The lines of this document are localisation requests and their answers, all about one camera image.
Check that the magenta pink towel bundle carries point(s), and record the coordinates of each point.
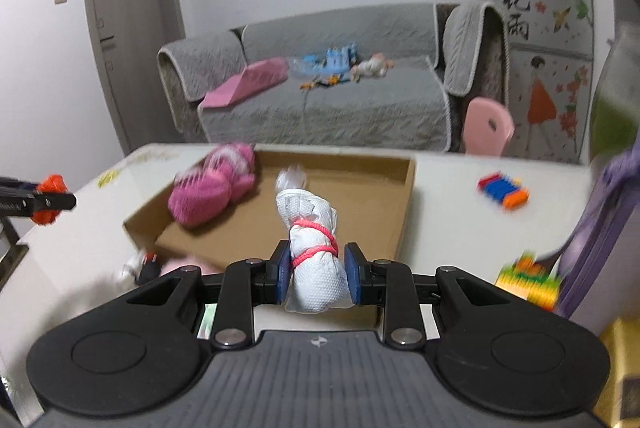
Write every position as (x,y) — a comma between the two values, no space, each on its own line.
(203,192)

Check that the purple bag with strap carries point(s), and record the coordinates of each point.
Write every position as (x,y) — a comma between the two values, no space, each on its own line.
(598,266)

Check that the pink fluffy keychain toy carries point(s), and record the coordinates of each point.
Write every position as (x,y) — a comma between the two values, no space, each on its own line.
(145,267)

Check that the grey door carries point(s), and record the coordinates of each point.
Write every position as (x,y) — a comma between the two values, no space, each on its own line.
(125,38)

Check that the yellow carton box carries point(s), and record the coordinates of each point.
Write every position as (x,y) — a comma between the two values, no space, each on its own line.
(618,405)

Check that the pink child chair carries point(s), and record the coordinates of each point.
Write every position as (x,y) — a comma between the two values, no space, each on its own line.
(488,128)

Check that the pink cushion on sofa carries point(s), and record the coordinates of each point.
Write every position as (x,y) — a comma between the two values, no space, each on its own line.
(251,81)

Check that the decorated refrigerator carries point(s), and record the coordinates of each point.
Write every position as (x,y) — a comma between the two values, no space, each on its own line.
(551,45)

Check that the multicolour brick cube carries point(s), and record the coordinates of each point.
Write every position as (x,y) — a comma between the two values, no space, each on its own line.
(530,280)

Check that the orange plastic bag bundle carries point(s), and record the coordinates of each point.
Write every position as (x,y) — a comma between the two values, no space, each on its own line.
(47,213)

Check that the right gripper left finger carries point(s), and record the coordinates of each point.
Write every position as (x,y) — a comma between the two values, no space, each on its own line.
(183,295)

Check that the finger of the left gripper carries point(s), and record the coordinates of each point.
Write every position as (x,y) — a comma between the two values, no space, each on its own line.
(21,197)

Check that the plush toy on sofa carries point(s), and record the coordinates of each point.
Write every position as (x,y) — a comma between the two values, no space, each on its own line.
(376,67)

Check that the grey sofa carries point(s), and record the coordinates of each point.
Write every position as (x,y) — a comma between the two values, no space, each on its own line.
(444,56)

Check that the white sock red band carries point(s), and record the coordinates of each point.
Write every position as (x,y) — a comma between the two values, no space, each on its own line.
(319,280)

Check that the small colourful brick stack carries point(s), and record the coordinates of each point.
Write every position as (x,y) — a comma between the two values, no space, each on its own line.
(509,193)

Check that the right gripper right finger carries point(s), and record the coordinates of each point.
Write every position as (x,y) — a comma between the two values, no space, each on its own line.
(401,294)

